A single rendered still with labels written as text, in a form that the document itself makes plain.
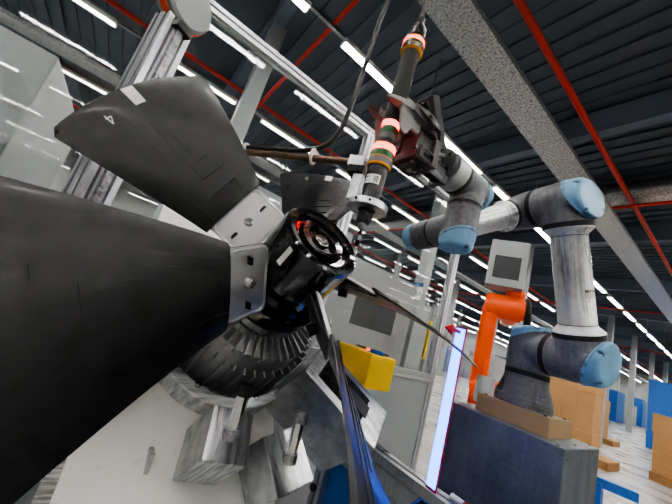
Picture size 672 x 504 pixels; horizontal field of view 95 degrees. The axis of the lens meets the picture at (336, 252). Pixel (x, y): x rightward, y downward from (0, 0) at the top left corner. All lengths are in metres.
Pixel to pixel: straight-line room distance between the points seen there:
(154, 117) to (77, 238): 0.28
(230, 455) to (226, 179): 0.35
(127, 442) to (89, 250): 0.29
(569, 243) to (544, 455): 0.52
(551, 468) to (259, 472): 0.68
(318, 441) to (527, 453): 0.57
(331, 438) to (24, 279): 0.43
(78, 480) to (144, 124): 0.44
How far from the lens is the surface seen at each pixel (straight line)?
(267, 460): 0.48
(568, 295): 1.01
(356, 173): 0.56
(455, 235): 0.71
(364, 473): 0.33
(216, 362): 0.49
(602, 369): 1.01
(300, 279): 0.39
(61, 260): 0.29
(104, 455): 0.51
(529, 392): 1.08
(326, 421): 0.53
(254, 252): 0.38
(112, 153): 0.52
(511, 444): 1.00
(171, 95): 0.57
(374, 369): 0.89
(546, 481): 0.98
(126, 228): 0.31
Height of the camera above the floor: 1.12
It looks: 12 degrees up
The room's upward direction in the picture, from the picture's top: 17 degrees clockwise
